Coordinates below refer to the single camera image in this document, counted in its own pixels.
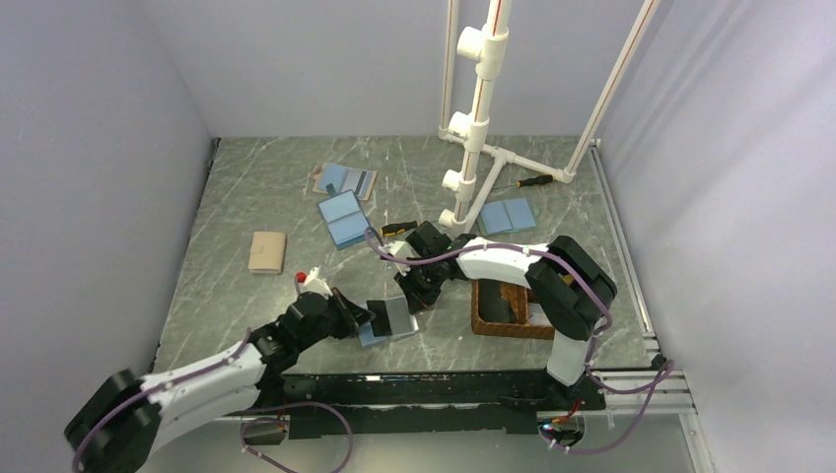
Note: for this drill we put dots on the grey leather card holder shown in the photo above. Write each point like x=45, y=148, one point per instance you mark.
x=392, y=321

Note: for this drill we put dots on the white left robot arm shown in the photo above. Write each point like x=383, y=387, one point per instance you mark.
x=131, y=416

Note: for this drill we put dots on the beige closed card holder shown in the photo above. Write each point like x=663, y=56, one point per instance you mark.
x=267, y=252

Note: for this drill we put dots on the black yellow screwdriver near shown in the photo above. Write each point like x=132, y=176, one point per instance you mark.
x=395, y=229

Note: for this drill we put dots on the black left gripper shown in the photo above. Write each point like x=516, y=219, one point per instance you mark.
x=358, y=315

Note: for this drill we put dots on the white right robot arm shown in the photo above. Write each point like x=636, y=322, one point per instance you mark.
x=574, y=292

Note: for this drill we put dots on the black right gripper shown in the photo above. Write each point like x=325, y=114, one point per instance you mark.
x=419, y=301

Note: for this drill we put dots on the black credit card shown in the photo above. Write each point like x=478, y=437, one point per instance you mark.
x=381, y=325

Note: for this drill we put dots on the blue card holder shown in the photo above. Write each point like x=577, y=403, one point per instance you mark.
x=344, y=219
x=506, y=216

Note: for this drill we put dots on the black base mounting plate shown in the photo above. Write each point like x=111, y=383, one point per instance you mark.
x=422, y=402

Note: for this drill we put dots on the tan card holder with cards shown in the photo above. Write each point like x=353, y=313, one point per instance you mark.
x=341, y=178

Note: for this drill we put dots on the aluminium extrusion rail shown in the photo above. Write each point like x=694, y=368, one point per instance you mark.
x=653, y=385

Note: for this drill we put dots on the brown woven basket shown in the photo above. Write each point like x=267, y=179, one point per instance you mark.
x=534, y=325

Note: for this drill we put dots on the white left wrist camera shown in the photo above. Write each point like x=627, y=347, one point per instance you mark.
x=312, y=281

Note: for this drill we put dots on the right side aluminium rail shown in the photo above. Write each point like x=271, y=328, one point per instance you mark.
x=650, y=339

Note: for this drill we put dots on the blue card holder on green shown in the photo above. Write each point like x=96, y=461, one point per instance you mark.
x=506, y=216

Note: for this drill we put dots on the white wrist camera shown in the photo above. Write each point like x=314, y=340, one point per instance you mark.
x=312, y=281
x=398, y=251

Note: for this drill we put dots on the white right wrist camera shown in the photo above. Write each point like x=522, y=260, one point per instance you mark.
x=398, y=251

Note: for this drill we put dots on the black orange screwdriver far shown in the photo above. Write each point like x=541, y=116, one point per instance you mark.
x=538, y=180

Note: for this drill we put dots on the white PVC pipe frame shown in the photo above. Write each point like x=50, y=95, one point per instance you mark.
x=481, y=164

